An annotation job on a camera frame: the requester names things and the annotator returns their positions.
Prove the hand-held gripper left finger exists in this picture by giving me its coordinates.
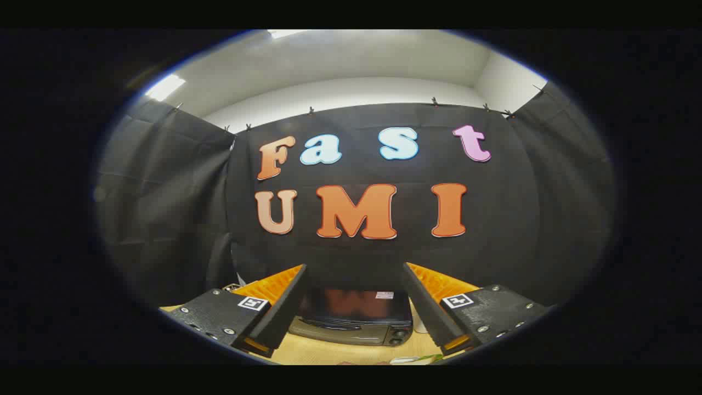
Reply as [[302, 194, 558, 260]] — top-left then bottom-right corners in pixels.
[[159, 264, 310, 358]]

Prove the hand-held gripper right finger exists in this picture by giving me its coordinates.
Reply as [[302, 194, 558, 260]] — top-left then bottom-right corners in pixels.
[[402, 262, 556, 356]]

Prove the black toaster oven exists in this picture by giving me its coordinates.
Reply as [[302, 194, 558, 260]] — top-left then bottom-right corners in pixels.
[[288, 287, 415, 347]]

